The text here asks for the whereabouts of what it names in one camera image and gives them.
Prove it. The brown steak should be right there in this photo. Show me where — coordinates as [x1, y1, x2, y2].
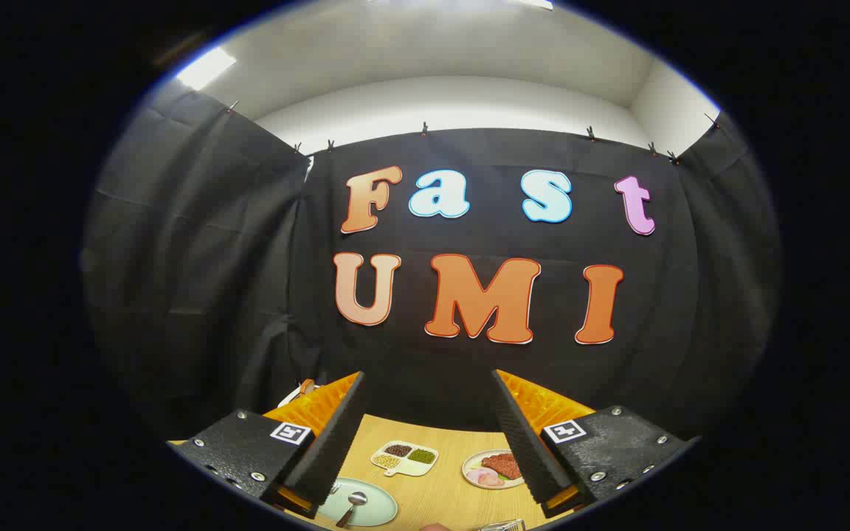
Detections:
[480, 453, 522, 480]

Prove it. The white divided bean dish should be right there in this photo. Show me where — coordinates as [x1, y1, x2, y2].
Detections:
[371, 441, 439, 477]

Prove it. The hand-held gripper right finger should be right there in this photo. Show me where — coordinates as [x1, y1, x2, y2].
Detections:
[491, 369, 700, 519]

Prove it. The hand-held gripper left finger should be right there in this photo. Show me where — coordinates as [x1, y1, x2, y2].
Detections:
[167, 371, 367, 519]

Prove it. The ceiling light panel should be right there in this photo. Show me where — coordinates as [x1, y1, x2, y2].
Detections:
[176, 46, 237, 91]

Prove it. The beige round dinner plate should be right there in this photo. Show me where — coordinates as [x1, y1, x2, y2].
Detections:
[462, 449, 525, 490]

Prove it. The wooden-handled metal spoon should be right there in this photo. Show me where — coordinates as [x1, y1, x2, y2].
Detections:
[335, 491, 368, 529]

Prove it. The light blue round plate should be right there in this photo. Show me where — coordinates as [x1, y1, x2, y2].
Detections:
[317, 477, 399, 527]

